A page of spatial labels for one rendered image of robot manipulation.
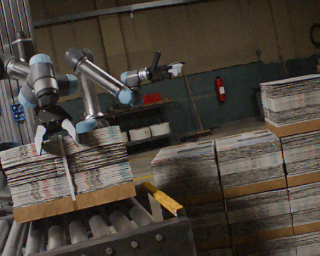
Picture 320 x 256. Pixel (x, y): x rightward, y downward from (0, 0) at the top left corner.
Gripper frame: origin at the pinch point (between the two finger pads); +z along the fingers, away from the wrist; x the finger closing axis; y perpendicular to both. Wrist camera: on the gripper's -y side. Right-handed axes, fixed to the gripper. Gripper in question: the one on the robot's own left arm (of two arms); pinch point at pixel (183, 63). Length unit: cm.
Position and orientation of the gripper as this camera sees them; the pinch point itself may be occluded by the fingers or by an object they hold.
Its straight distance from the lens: 219.1
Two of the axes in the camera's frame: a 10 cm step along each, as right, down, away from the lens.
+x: -2.2, 2.7, -9.4
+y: 2.3, 9.5, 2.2
